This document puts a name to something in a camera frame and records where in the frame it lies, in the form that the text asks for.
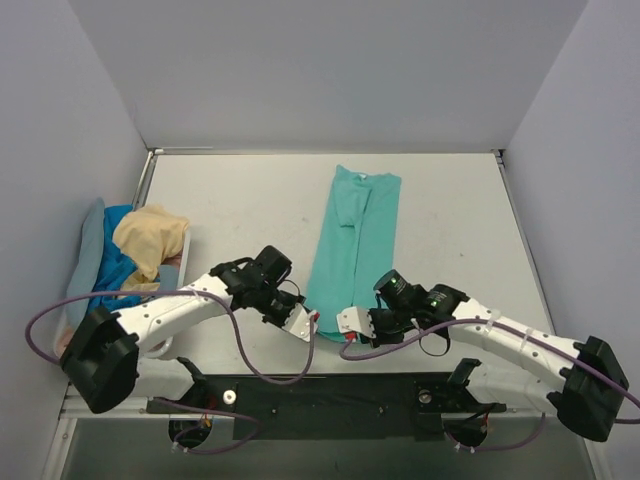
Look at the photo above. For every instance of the aluminium frame rail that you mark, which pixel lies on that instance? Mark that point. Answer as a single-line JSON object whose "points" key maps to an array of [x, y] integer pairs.
{"points": [[74, 407]]}

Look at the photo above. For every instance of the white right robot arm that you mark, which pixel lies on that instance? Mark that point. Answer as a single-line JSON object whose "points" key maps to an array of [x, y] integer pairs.
{"points": [[581, 382]]}

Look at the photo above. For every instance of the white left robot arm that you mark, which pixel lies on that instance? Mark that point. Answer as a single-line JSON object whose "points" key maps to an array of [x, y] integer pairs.
{"points": [[102, 358]]}

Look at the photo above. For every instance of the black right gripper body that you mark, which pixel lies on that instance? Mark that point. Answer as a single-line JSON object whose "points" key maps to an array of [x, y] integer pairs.
{"points": [[378, 323]]}

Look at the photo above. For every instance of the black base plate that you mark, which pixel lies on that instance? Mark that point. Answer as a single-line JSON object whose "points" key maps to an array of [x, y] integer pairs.
{"points": [[336, 406]]}

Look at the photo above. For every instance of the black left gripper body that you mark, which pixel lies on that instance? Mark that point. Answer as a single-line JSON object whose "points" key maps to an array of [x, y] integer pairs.
{"points": [[279, 310]]}

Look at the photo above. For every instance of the pink t shirt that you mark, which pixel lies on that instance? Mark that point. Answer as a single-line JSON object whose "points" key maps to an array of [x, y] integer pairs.
{"points": [[62, 342]]}

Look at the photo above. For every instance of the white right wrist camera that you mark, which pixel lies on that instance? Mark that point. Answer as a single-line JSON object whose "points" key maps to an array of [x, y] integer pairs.
{"points": [[355, 323]]}

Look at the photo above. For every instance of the light blue t shirt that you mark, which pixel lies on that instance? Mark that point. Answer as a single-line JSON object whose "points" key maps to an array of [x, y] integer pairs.
{"points": [[90, 253]]}

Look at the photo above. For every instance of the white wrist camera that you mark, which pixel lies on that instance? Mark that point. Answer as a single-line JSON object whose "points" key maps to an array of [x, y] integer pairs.
{"points": [[301, 323], [355, 323]]}

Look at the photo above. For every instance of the white laundry bin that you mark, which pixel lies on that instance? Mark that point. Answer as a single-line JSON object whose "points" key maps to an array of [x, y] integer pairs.
{"points": [[161, 314]]}

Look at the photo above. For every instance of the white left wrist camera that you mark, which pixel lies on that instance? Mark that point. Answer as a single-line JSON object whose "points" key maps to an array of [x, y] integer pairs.
{"points": [[301, 323]]}

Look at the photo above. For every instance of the teal t shirt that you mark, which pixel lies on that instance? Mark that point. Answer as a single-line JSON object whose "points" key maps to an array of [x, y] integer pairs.
{"points": [[355, 247]]}

